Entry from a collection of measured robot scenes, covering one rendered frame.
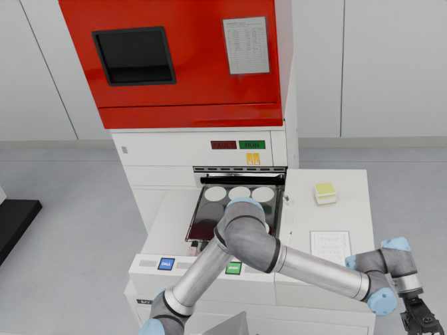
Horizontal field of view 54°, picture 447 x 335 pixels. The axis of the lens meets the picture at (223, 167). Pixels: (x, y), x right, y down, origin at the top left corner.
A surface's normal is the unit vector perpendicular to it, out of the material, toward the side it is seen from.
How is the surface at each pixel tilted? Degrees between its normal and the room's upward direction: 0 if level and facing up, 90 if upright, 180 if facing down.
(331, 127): 90
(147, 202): 90
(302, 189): 0
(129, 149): 90
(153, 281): 90
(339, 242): 0
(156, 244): 0
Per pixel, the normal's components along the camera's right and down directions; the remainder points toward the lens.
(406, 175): -0.14, -0.78
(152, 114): -0.18, 0.62
